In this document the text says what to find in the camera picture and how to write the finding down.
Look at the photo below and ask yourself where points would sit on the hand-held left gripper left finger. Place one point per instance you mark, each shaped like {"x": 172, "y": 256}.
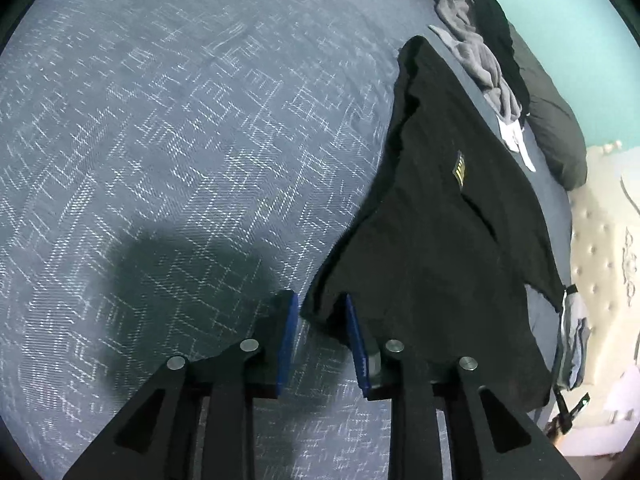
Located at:
{"x": 287, "y": 340}

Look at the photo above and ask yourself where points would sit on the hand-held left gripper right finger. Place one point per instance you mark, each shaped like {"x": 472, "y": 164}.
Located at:
{"x": 357, "y": 345}

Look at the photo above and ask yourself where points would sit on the black sweatshirt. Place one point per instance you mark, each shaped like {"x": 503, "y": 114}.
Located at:
{"x": 450, "y": 240}

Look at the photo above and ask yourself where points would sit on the light grey folded garment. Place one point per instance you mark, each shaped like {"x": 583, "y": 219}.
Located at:
{"x": 577, "y": 320}

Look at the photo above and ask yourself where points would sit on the black white-striped garment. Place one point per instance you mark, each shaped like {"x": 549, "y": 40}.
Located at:
{"x": 570, "y": 290}

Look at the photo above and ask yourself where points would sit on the cream tufted headboard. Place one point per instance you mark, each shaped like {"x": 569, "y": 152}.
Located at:
{"x": 600, "y": 240}

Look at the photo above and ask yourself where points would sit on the bed with blue patterned sheet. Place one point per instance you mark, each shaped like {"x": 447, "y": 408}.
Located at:
{"x": 150, "y": 160}

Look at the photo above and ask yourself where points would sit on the long dark grey pillow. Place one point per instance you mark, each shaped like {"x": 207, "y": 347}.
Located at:
{"x": 555, "y": 130}

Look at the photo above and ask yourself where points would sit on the grey knitted sweater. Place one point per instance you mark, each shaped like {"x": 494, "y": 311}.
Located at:
{"x": 475, "y": 55}

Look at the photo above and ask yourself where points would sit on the black garment with white trim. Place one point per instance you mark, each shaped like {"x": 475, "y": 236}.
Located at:
{"x": 495, "y": 15}

